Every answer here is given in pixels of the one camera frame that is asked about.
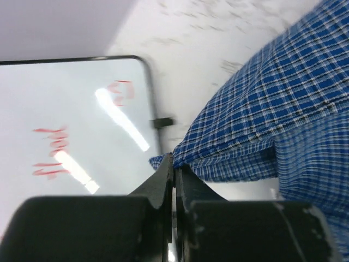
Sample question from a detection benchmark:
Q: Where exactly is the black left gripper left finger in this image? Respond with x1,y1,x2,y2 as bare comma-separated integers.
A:
1,154,173,261

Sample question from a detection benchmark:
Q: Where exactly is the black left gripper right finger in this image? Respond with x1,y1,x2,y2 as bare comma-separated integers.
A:
174,166,343,261

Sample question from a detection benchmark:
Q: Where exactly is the blue checked long sleeve shirt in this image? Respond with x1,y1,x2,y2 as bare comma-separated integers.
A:
148,0,349,262

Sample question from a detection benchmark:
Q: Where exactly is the whiteboard with red writing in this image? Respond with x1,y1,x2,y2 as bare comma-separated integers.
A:
0,55,175,197

